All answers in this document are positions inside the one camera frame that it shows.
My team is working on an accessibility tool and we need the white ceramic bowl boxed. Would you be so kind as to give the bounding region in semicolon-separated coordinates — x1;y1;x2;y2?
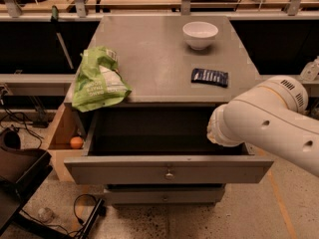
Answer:
182;21;218;50

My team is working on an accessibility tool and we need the green handled screwdriver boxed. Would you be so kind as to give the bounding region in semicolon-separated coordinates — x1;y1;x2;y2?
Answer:
51;5;74;70

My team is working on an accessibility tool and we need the dark blue snack packet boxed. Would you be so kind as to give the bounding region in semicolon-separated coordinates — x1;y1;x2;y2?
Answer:
191;68;228;88

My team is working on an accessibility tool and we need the grey top drawer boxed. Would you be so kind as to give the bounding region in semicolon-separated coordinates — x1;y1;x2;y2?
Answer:
65;107;273;185

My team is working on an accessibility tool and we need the wooden box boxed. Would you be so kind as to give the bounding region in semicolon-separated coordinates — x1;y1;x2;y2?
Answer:
47;104;84;182

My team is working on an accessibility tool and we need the black power strip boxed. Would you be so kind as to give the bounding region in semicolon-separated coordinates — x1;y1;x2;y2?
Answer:
78;198;107;239

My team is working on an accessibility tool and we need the green chip bag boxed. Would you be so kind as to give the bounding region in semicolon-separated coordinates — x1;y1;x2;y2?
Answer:
72;46;132;113

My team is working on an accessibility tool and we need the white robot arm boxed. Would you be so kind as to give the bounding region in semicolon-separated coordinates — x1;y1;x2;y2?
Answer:
207;76;319;176

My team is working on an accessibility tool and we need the black floor cable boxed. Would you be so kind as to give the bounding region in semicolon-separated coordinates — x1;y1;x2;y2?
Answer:
19;193;101;239

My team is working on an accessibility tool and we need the grey drawer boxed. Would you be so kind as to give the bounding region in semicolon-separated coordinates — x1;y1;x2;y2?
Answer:
65;107;273;185
104;184;225;205

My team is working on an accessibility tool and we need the black bin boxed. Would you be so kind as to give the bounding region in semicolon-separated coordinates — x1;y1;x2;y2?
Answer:
0;128;52;237

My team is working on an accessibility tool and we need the orange ball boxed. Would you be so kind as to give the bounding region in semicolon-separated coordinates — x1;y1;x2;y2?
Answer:
70;136;84;149

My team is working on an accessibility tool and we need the grey drawer cabinet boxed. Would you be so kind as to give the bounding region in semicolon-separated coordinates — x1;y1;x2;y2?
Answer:
64;15;275;207

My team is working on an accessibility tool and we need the grey bottom drawer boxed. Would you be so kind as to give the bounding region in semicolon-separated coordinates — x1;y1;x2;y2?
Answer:
104;184;225;205

